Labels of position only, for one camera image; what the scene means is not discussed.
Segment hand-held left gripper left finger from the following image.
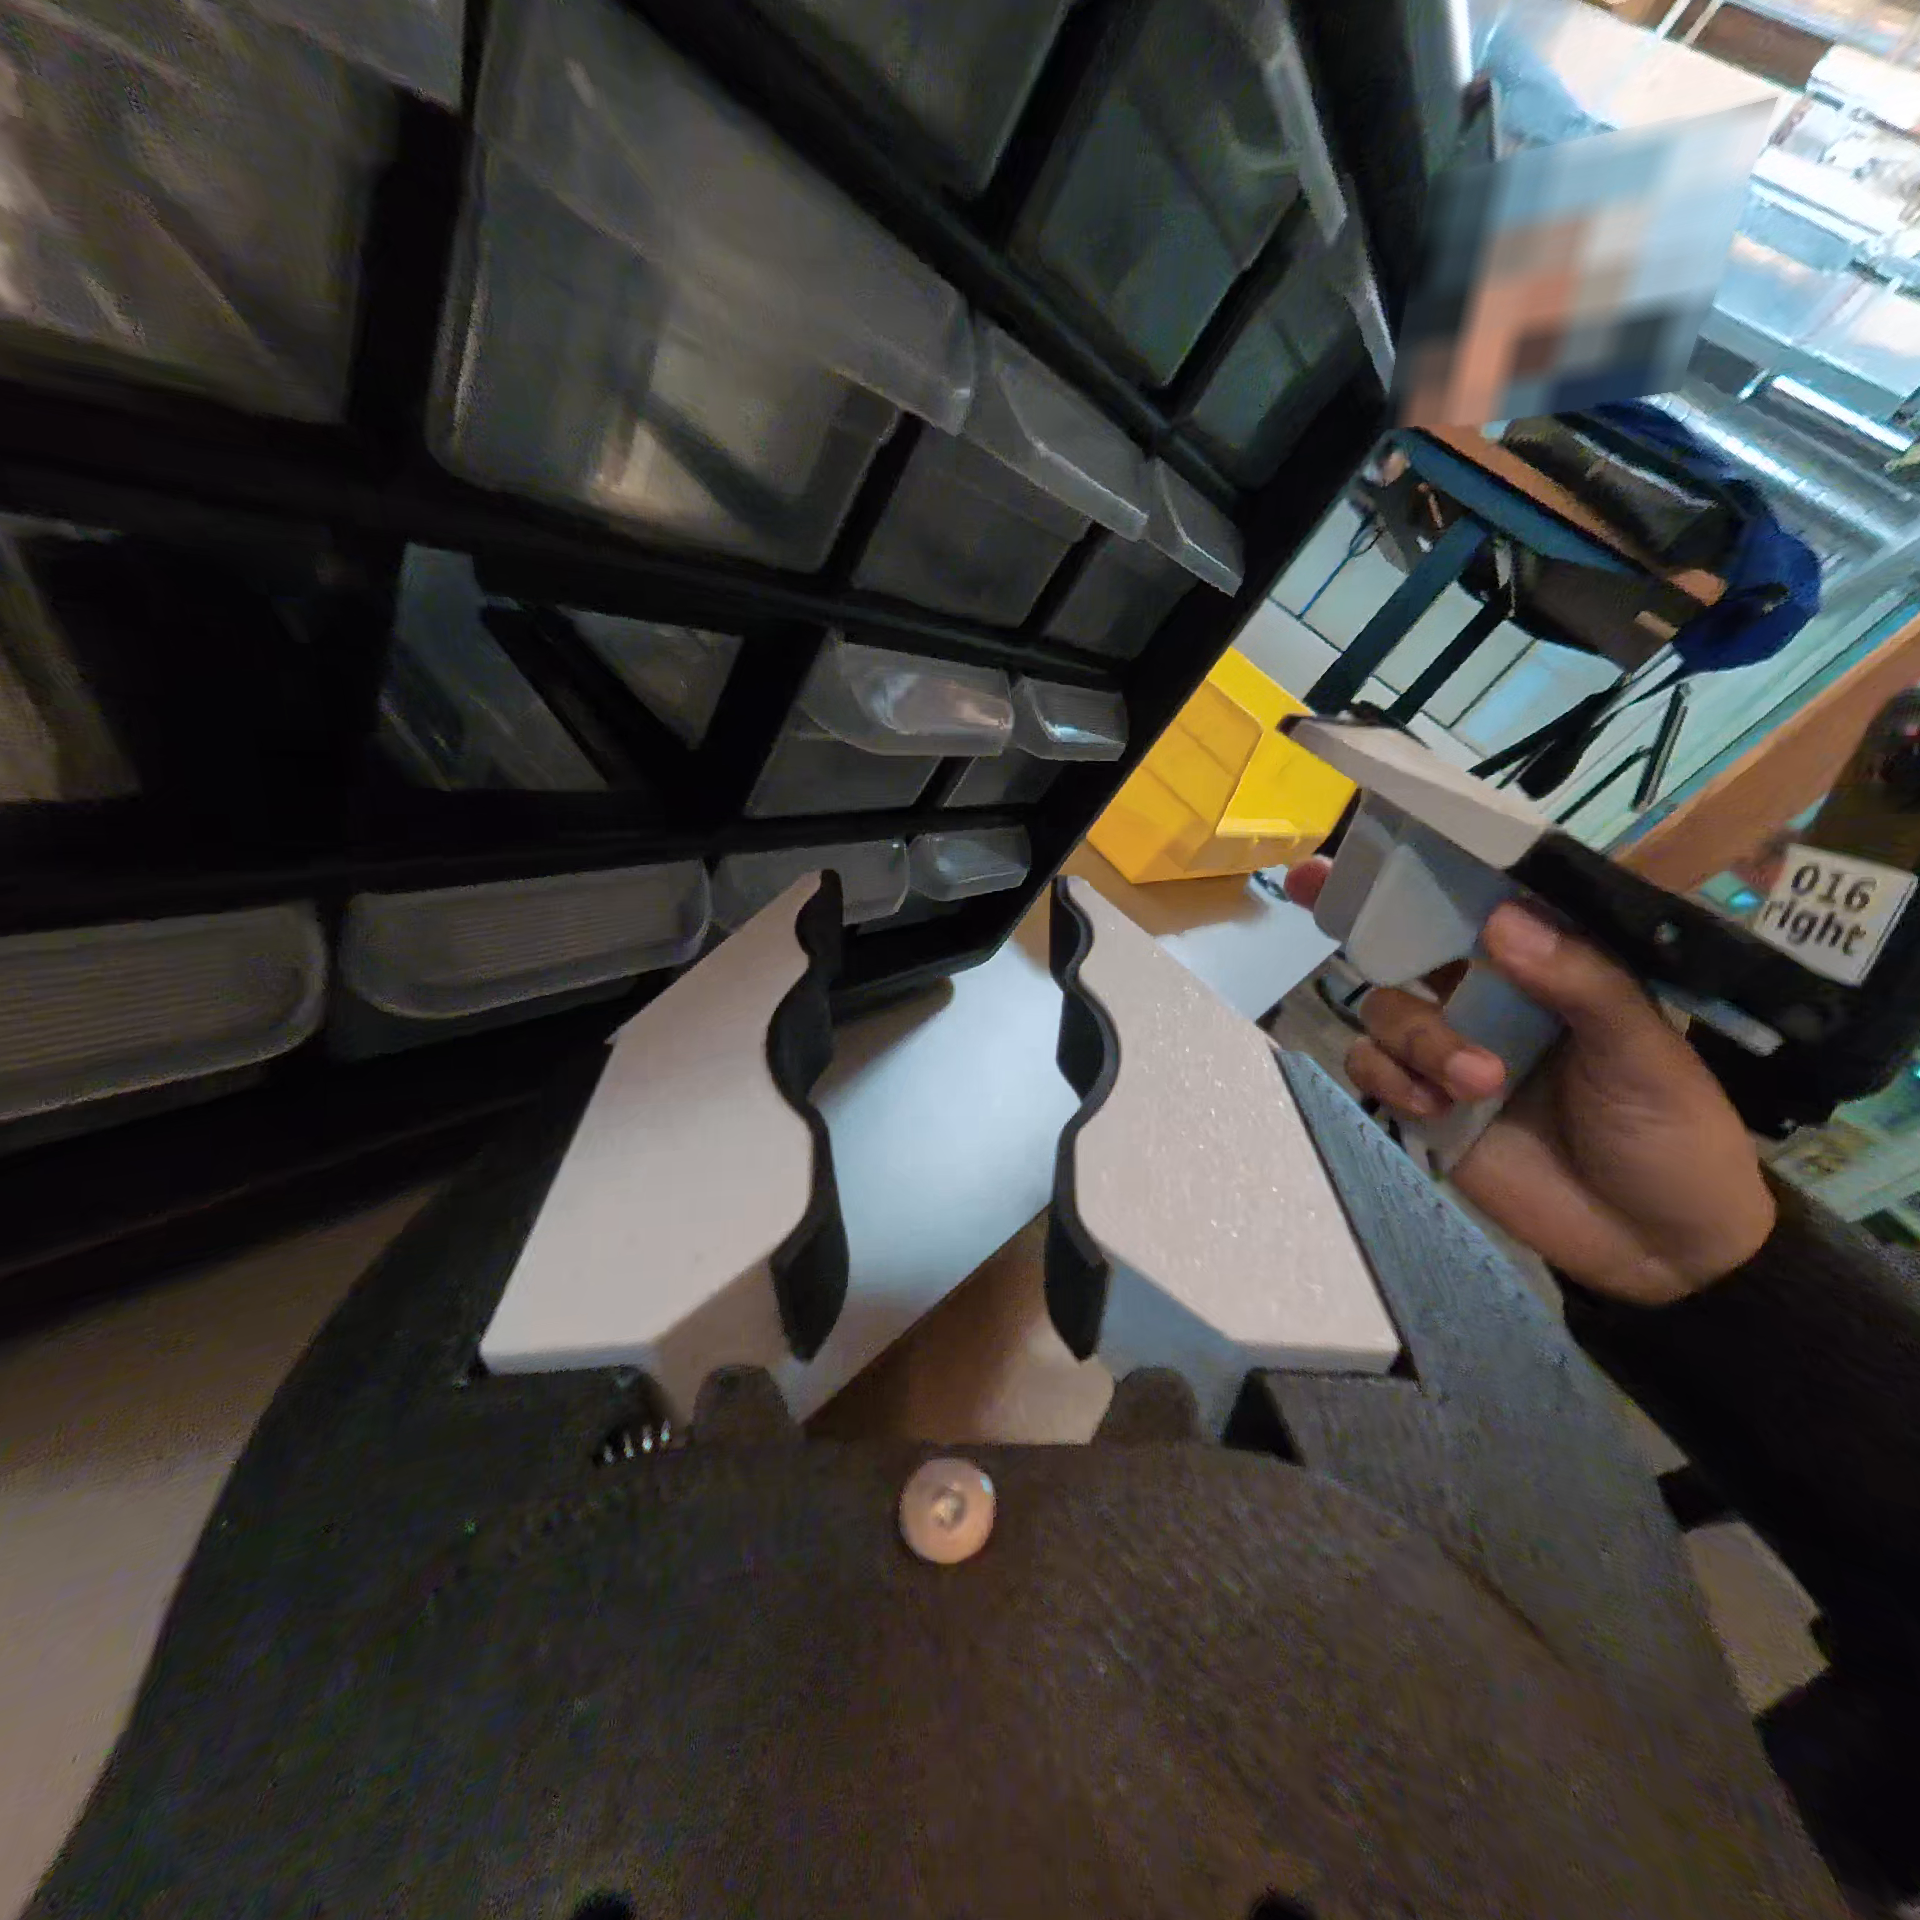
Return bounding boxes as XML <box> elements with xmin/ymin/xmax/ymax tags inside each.
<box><xmin>475</xmin><ymin>871</ymin><xmax>854</xmax><ymax>1425</ymax></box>

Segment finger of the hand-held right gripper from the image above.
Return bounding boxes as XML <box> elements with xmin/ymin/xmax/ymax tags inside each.
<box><xmin>1278</xmin><ymin>714</ymin><xmax>1550</xmax><ymax>993</ymax></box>

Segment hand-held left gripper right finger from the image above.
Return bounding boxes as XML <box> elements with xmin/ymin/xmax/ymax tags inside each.
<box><xmin>1042</xmin><ymin>877</ymin><xmax>1408</xmax><ymax>1395</ymax></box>

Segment black drawer cabinet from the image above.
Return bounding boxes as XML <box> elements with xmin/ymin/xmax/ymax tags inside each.
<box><xmin>0</xmin><ymin>0</ymin><xmax>1488</xmax><ymax>1322</ymax></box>

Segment person's right forearm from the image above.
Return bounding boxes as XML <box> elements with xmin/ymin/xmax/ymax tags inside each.
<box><xmin>1560</xmin><ymin>1170</ymin><xmax>1920</xmax><ymax>1920</ymax></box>

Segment white desk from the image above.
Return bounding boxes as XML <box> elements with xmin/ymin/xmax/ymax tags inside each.
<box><xmin>0</xmin><ymin>885</ymin><xmax>1351</xmax><ymax>1892</ymax></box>

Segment person's right hand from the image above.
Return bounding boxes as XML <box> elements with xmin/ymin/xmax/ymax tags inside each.
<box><xmin>1283</xmin><ymin>854</ymin><xmax>1781</xmax><ymax>1309</ymax></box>

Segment yellow plastic bin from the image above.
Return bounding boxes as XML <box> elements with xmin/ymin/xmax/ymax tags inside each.
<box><xmin>1085</xmin><ymin>648</ymin><xmax>1360</xmax><ymax>889</ymax></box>

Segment blue cloth bag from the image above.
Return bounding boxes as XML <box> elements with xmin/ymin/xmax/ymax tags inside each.
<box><xmin>1661</xmin><ymin>477</ymin><xmax>1825</xmax><ymax>681</ymax></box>

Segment dark bag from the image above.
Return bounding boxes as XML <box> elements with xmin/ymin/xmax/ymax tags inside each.
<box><xmin>1499</xmin><ymin>414</ymin><xmax>1746</xmax><ymax>577</ymax></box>

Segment silver ventilation ducts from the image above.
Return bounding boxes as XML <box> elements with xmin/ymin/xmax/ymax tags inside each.
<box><xmin>1710</xmin><ymin>44</ymin><xmax>1920</xmax><ymax>438</ymax></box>

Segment set of clear cabinet drawers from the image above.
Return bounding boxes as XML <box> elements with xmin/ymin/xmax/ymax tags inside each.
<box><xmin>0</xmin><ymin>0</ymin><xmax>1397</xmax><ymax>1129</ymax></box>

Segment blue metal frame table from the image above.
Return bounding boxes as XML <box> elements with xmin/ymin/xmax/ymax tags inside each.
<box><xmin>1303</xmin><ymin>425</ymin><xmax>1727</xmax><ymax>800</ymax></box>

